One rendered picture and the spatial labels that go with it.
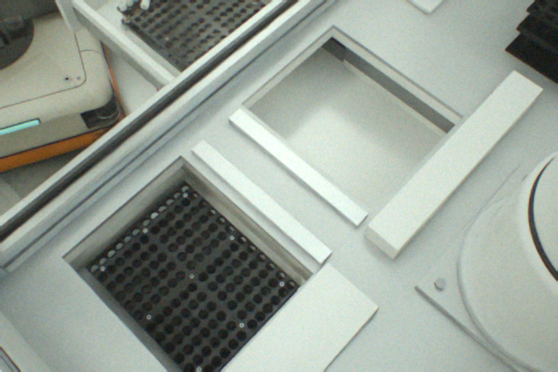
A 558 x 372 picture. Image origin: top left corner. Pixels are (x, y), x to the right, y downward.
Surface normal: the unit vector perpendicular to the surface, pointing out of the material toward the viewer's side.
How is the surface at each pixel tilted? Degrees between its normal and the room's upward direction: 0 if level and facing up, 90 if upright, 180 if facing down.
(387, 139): 0
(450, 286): 0
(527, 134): 0
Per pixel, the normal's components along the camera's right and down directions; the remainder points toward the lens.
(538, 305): -0.80, 0.54
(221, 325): 0.00, -0.44
